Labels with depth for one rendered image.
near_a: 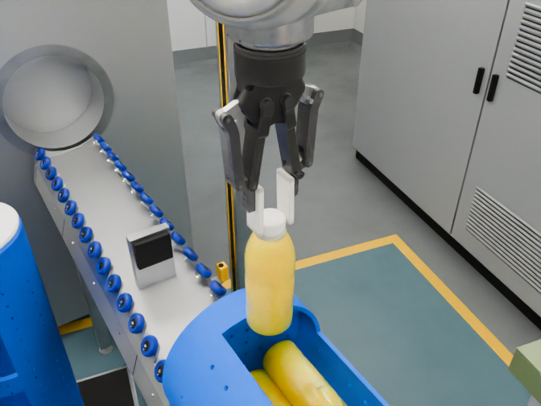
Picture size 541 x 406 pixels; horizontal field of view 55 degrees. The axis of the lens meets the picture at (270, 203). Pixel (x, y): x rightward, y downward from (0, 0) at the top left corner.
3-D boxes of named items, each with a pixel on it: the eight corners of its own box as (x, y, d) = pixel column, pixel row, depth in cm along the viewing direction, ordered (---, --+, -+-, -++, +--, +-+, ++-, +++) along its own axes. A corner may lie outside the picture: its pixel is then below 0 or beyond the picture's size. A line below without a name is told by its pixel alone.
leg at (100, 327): (110, 342, 233) (81, 231, 197) (114, 351, 229) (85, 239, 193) (97, 348, 230) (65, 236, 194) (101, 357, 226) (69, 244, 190)
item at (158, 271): (172, 270, 135) (165, 221, 126) (179, 279, 132) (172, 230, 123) (135, 284, 131) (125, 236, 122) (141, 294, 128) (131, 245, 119)
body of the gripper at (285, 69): (283, 23, 58) (282, 101, 63) (216, 36, 54) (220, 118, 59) (325, 41, 53) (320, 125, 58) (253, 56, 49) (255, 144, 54)
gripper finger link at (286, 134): (262, 88, 58) (273, 82, 59) (279, 167, 66) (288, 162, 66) (282, 99, 56) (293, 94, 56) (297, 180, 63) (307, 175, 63)
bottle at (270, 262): (298, 309, 80) (303, 212, 69) (286, 345, 74) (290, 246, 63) (253, 300, 81) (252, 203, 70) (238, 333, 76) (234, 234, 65)
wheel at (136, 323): (141, 309, 117) (133, 308, 116) (148, 321, 114) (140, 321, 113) (131, 325, 118) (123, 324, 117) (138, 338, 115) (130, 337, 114)
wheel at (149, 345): (154, 330, 112) (146, 329, 111) (162, 345, 109) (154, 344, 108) (143, 347, 113) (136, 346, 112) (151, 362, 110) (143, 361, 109)
